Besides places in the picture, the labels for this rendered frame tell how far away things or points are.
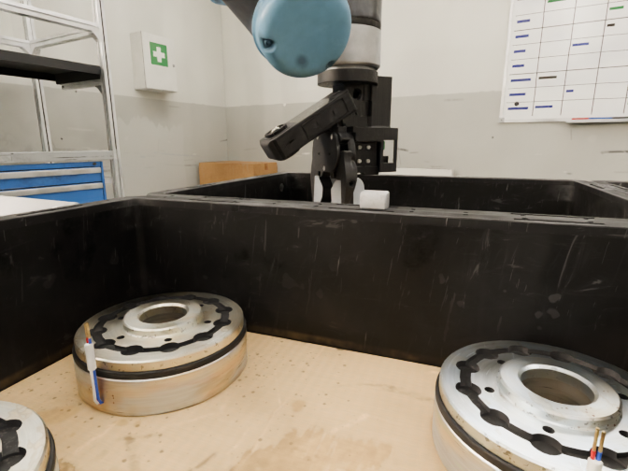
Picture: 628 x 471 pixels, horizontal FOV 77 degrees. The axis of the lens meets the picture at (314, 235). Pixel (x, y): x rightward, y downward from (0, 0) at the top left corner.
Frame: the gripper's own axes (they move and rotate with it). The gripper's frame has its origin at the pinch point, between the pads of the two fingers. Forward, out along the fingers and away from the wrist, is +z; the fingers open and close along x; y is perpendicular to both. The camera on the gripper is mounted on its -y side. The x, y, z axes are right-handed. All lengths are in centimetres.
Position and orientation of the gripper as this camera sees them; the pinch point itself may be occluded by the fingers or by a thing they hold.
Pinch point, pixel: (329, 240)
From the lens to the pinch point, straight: 50.5
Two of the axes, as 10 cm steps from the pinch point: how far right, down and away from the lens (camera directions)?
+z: 0.0, 9.7, 2.3
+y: 9.2, -0.9, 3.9
